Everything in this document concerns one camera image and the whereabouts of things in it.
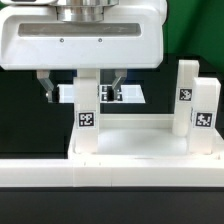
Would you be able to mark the white base marker plate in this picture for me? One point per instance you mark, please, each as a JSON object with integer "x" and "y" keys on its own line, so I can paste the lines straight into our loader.
{"x": 129, "y": 94}

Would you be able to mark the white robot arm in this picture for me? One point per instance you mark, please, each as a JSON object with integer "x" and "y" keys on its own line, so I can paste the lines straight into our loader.
{"x": 81, "y": 34}

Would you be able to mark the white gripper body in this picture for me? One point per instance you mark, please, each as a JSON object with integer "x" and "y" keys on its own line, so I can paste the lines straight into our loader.
{"x": 81, "y": 34}

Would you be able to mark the white desk top tray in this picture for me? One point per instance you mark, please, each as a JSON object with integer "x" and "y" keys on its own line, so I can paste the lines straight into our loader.
{"x": 138, "y": 137}

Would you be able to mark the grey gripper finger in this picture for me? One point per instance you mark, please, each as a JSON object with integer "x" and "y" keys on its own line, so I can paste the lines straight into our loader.
{"x": 52, "y": 92}
{"x": 120, "y": 77}

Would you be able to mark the white L-shaped obstacle fence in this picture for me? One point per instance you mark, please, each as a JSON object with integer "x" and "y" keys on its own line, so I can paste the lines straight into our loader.
{"x": 124, "y": 173}

